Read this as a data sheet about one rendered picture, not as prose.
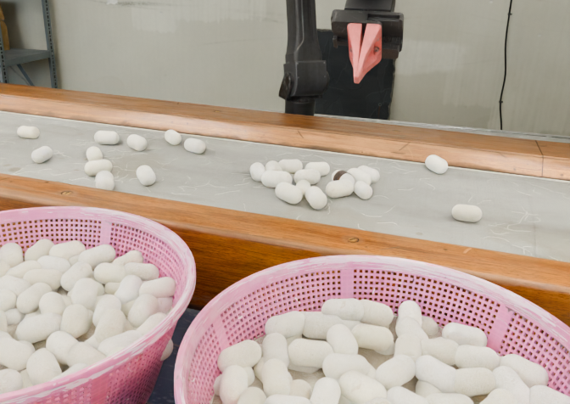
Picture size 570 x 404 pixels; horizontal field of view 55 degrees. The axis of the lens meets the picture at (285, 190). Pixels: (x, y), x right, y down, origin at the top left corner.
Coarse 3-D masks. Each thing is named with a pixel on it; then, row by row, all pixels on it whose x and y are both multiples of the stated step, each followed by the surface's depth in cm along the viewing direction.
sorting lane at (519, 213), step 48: (0, 144) 80; (48, 144) 81; (96, 144) 81; (240, 144) 84; (144, 192) 65; (192, 192) 65; (240, 192) 66; (384, 192) 68; (432, 192) 69; (480, 192) 69; (528, 192) 70; (432, 240) 56; (480, 240) 56; (528, 240) 57
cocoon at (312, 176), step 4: (296, 172) 68; (300, 172) 68; (304, 172) 68; (308, 172) 68; (312, 172) 68; (316, 172) 69; (296, 176) 68; (300, 176) 68; (304, 176) 68; (308, 176) 68; (312, 176) 68; (316, 176) 68; (320, 176) 69; (296, 180) 68; (308, 180) 68; (312, 180) 68; (316, 180) 69
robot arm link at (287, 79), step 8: (288, 72) 108; (288, 80) 108; (328, 80) 111; (280, 88) 113; (288, 88) 109; (280, 96) 113; (288, 96) 110; (296, 96) 111; (304, 96) 112; (312, 96) 113; (320, 96) 113
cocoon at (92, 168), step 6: (90, 162) 68; (96, 162) 69; (102, 162) 69; (108, 162) 69; (84, 168) 68; (90, 168) 68; (96, 168) 68; (102, 168) 69; (108, 168) 69; (90, 174) 68; (96, 174) 69
